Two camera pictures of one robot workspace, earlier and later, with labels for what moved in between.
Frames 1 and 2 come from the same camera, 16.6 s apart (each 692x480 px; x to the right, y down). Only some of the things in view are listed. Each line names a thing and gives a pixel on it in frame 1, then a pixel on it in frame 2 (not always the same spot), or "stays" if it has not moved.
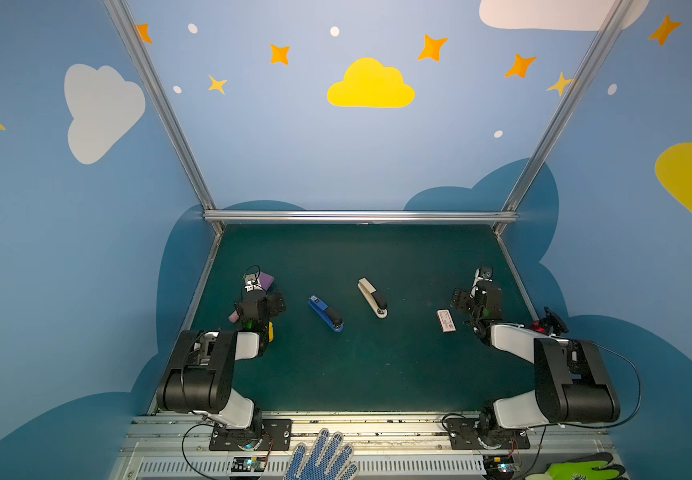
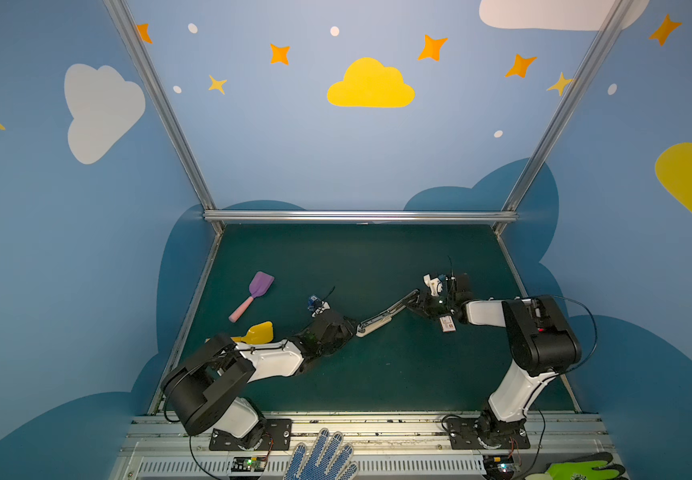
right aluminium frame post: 613,23 stays
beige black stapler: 376,301 -> 371,323
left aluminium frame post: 136,42 stays
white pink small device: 446,321 stays
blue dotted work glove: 323,463 stays
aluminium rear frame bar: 355,215 stays
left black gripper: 256,298 -> 345,325
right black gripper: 472,297 -> 424,302
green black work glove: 585,467 stays
